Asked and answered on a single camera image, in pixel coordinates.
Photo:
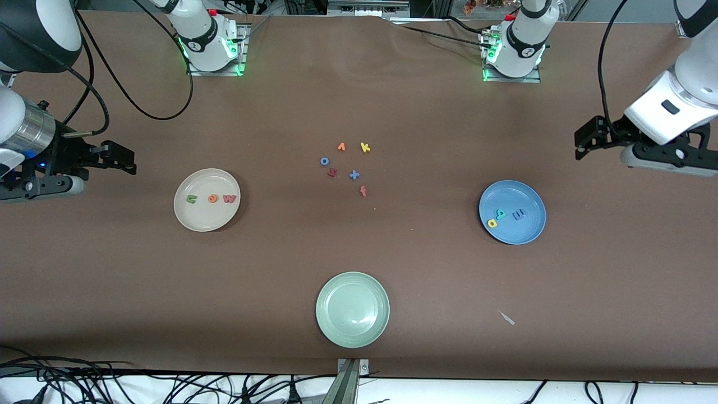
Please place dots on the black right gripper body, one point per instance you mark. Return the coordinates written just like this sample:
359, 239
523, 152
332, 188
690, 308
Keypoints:
66, 154

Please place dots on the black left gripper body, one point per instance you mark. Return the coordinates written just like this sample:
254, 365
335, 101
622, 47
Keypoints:
612, 133

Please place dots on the blue foam letter m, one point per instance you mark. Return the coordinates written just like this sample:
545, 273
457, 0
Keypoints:
519, 214

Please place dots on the teal foam letter g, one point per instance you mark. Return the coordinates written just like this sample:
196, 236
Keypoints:
502, 211

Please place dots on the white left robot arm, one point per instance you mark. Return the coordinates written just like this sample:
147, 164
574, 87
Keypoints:
524, 45

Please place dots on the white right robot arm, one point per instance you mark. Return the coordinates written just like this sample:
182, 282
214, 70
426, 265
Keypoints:
205, 39

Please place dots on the beige brown plate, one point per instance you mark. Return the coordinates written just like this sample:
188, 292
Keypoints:
206, 216

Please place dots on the blue plate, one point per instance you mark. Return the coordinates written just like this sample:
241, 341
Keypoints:
516, 233

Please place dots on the small white paper scrap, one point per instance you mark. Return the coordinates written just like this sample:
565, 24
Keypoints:
506, 317

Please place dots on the brown table cover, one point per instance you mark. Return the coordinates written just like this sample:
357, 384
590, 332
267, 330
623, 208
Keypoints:
359, 112

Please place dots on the silver metal fixture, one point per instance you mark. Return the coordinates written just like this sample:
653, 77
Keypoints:
367, 7

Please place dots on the pale green plate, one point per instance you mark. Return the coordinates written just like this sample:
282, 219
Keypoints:
352, 310

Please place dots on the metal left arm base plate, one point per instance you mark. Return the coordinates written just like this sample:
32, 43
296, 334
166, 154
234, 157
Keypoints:
513, 79

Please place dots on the aluminium table frame corner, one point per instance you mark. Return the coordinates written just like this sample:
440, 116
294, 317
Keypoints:
681, 28

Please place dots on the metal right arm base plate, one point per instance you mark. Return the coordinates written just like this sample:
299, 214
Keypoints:
242, 56

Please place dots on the metal camera mount beam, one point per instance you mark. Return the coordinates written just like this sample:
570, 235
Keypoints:
349, 384

